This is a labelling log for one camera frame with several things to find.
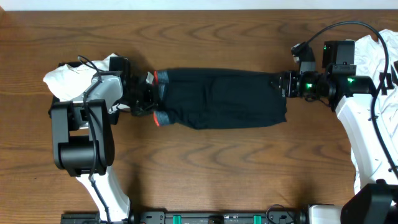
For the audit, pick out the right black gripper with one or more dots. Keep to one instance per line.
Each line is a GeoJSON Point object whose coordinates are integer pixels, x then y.
{"type": "Point", "coordinates": [287, 82]}

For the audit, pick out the folded white shirt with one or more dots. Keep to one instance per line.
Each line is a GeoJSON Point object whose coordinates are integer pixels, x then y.
{"type": "Point", "coordinates": [69, 83]}

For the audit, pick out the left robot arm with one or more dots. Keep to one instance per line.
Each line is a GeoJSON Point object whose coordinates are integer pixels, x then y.
{"type": "Point", "coordinates": [82, 138]}

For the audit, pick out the black leggings with red waistband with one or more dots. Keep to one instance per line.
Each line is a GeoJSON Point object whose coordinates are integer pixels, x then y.
{"type": "Point", "coordinates": [216, 98]}

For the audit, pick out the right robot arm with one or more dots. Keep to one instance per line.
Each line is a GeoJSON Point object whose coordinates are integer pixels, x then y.
{"type": "Point", "coordinates": [377, 202]}

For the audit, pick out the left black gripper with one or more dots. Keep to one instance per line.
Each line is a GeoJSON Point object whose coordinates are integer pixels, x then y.
{"type": "Point", "coordinates": [150, 104]}

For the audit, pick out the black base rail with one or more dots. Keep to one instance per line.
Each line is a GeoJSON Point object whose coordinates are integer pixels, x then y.
{"type": "Point", "coordinates": [277, 216]}

